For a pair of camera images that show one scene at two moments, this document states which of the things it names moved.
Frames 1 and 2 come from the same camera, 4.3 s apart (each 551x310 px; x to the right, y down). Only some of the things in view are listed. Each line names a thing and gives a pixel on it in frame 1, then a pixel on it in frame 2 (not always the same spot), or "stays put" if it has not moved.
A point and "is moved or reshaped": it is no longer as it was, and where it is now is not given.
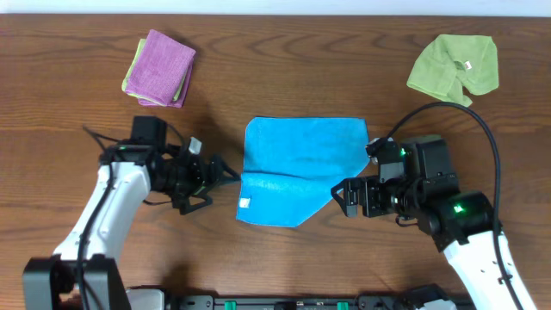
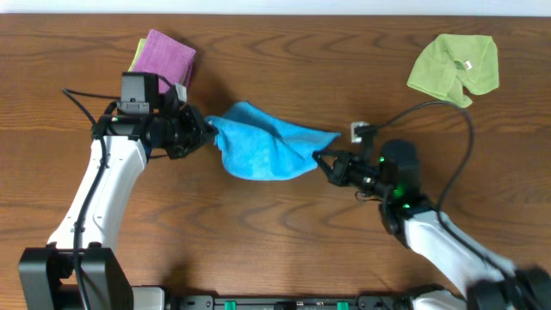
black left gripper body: [186, 180] → [182, 134]
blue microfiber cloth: [294, 165] is moved or reshaped
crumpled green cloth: [451, 64] stays put
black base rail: [365, 302] stays put
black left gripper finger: [218, 167] → [211, 130]
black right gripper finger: [350, 209] → [326, 161]
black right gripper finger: [342, 185] → [331, 155]
